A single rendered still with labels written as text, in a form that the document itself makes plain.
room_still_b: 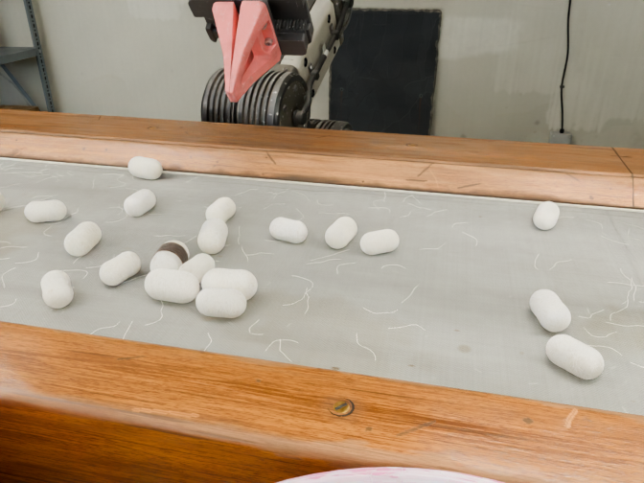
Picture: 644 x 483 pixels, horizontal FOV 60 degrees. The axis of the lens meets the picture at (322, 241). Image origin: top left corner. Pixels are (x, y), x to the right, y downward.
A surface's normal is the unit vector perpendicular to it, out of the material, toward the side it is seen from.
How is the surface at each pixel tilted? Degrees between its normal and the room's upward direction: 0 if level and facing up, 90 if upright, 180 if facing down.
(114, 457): 90
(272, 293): 0
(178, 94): 90
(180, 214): 0
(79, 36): 90
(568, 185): 45
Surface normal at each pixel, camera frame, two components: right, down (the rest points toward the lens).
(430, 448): 0.00, -0.89
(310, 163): -0.15, -0.32
